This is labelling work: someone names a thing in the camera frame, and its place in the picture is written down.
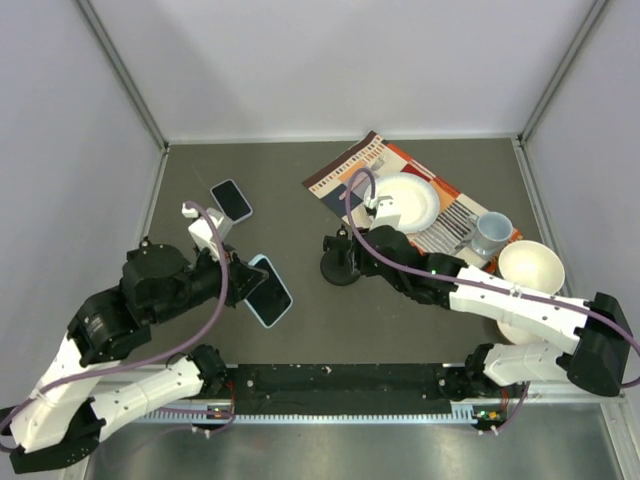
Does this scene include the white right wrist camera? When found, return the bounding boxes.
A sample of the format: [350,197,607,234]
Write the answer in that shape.
[364,195,401,230]

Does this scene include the black phone stand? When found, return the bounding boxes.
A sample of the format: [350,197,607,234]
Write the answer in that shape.
[320,226,360,287]

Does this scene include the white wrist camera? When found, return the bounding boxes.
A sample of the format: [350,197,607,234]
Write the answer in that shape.
[364,195,401,230]
[181,203,232,260]

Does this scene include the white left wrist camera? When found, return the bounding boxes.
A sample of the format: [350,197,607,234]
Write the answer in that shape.
[181,203,232,260]

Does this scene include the pink handled fork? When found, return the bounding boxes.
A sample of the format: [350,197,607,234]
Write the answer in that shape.
[338,154,389,201]

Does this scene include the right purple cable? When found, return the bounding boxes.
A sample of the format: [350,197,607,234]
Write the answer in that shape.
[344,168,640,391]

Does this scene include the purple case phone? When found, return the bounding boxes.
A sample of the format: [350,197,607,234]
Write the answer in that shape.
[209,179,253,224]

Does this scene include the light blue mug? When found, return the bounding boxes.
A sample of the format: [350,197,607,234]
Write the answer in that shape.
[469,211,514,259]

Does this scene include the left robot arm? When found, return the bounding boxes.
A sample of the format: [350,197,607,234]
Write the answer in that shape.
[1,242,269,474]

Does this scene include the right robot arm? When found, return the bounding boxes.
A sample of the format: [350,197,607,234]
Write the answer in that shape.
[352,226,639,397]

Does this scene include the white bowl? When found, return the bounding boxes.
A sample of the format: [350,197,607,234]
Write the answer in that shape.
[498,240,566,294]

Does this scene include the blue case phone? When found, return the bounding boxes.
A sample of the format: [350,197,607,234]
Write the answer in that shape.
[244,254,293,329]

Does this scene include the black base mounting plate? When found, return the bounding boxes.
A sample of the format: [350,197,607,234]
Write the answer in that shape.
[228,364,452,416]

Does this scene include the white paper plate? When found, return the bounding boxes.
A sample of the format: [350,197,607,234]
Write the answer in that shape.
[363,172,440,234]

